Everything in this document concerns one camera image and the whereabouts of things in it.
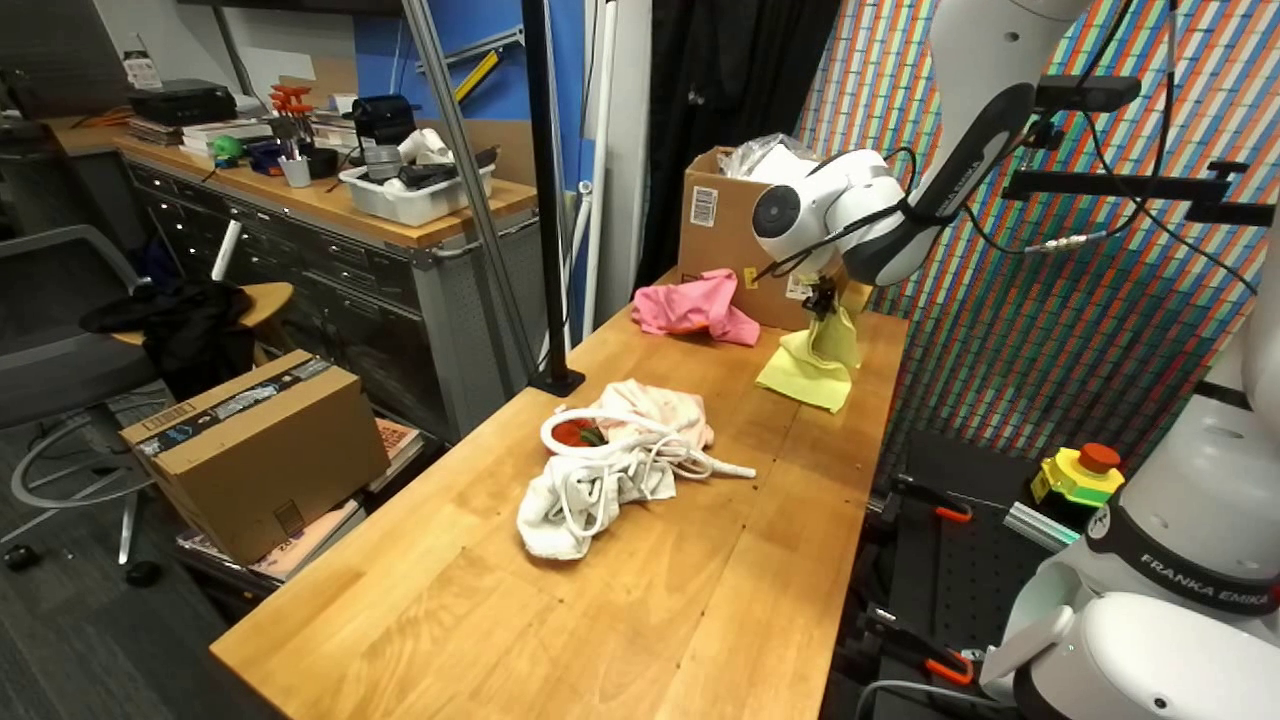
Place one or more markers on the white plastic bin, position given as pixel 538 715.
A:
pixel 413 196

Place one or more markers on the black camera stand pole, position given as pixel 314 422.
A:
pixel 556 374

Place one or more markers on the red plush tomato toy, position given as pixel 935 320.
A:
pixel 576 432

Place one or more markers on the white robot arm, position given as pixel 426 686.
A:
pixel 987 67

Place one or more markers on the grey office chair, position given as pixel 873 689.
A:
pixel 49 363

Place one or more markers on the pink cloth with orange print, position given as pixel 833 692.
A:
pixel 692 304

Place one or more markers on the grey workbench with wood top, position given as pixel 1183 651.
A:
pixel 439 320

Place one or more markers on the white towel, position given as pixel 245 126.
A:
pixel 568 502

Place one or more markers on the cardboard box on floor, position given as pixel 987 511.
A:
pixel 266 454

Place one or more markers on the light peach cloth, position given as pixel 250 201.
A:
pixel 630 411

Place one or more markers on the wooden stool with black cloth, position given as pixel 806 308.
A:
pixel 195 332

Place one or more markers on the yellow red emergency stop button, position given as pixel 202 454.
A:
pixel 1086 474

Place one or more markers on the cardboard box on table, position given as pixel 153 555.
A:
pixel 722 215

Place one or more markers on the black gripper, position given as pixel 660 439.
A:
pixel 831 293

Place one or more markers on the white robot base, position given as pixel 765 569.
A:
pixel 1166 606

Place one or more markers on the yellow-green cloth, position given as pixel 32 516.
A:
pixel 812 367

